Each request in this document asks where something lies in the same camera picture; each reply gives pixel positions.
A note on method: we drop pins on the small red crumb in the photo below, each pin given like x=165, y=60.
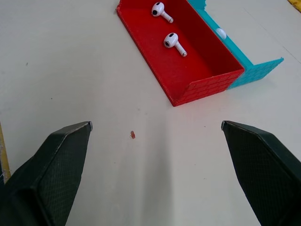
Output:
x=133, y=134

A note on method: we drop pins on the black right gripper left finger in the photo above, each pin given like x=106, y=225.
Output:
x=47, y=174

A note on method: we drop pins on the red plastic tray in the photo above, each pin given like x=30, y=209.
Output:
x=178, y=56

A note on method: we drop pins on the pale blue rounded plastic piece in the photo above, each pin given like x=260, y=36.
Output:
x=221, y=33

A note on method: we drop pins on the white earbud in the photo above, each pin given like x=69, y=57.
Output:
x=173, y=43
x=159, y=11

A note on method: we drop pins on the yellow tape strip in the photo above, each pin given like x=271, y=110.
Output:
x=5, y=155

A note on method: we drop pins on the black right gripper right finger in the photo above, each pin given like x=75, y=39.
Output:
x=263, y=169

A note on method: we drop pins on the teal plastic tray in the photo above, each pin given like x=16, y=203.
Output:
x=249, y=70

